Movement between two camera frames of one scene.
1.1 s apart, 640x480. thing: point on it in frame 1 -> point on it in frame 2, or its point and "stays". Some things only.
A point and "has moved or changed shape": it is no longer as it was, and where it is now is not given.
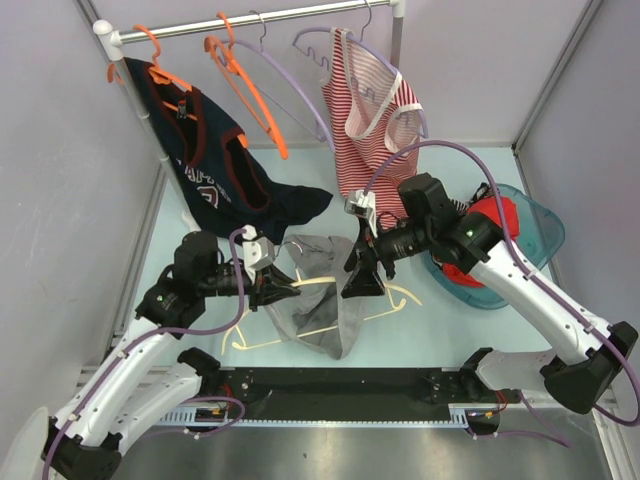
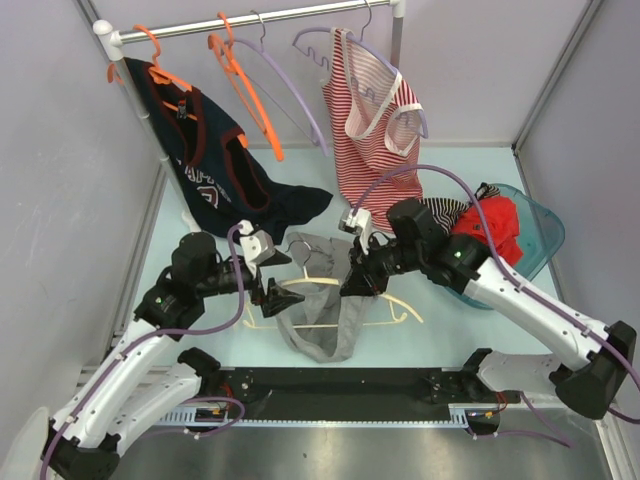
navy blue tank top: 214,163 stays
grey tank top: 320,315 has moved or changed shape
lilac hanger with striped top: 361,40 stays
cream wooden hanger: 229,349 has moved or changed shape
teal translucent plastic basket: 540,238 stays
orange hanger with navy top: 161,76 stays
